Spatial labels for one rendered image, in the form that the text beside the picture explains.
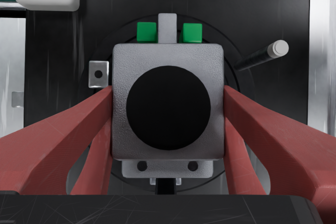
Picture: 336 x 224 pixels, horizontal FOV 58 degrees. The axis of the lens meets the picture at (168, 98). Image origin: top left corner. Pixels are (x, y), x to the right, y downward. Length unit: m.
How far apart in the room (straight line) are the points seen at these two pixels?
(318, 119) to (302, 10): 0.10
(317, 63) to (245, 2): 0.08
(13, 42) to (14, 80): 0.04
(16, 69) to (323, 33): 0.29
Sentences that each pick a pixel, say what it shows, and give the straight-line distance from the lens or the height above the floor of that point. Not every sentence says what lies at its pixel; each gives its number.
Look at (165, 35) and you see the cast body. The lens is 0.16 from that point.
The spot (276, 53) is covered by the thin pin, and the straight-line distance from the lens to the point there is 0.16.
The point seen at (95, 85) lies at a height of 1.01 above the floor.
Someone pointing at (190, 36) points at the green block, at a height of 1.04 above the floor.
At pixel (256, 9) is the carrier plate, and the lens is 0.28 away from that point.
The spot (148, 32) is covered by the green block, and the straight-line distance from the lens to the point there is 0.19.
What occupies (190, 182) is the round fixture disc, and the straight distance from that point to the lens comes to 0.24.
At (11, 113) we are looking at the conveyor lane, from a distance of 0.34.
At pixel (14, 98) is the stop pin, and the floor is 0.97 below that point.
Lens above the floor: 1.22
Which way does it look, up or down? 89 degrees down
